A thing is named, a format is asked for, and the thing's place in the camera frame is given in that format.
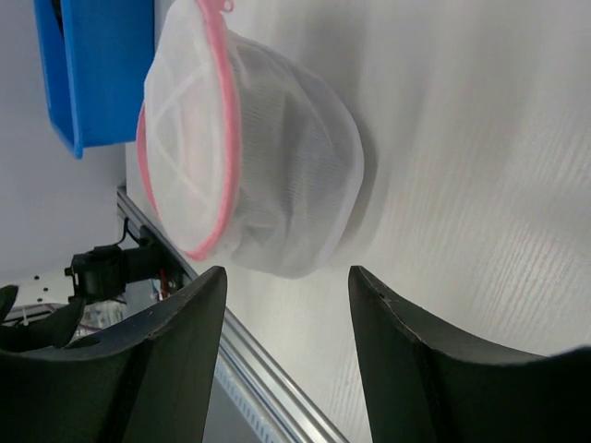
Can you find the blue plastic bin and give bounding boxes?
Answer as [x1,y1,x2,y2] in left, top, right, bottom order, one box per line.
[33,0,154,159]

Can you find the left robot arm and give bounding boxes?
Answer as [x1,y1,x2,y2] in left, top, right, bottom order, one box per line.
[1,226,182,353]

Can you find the black bra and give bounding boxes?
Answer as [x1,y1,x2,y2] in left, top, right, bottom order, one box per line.
[231,40,364,278]

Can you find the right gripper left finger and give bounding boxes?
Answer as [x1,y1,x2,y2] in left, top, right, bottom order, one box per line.
[1,267,227,442]

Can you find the white mesh laundry bag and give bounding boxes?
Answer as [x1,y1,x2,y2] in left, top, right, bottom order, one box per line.
[137,1,364,278]

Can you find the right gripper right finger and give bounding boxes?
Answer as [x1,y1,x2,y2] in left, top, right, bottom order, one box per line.
[348,266,590,442]

